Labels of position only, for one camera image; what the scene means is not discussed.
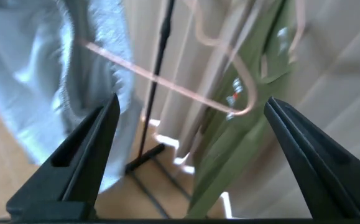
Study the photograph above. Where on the green printed T-shirt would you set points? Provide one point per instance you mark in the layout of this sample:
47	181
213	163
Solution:
229	149

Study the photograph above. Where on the pale grey shorts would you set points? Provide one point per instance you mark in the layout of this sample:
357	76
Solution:
27	62

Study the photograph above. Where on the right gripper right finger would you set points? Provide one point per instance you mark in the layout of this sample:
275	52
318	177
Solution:
329	174

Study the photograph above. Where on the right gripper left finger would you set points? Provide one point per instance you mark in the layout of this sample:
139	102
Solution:
74	174

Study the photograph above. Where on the beige curtain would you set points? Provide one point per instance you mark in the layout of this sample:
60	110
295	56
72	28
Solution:
338	46

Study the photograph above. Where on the black clothes rack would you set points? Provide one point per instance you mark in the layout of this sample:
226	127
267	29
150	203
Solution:
161	46

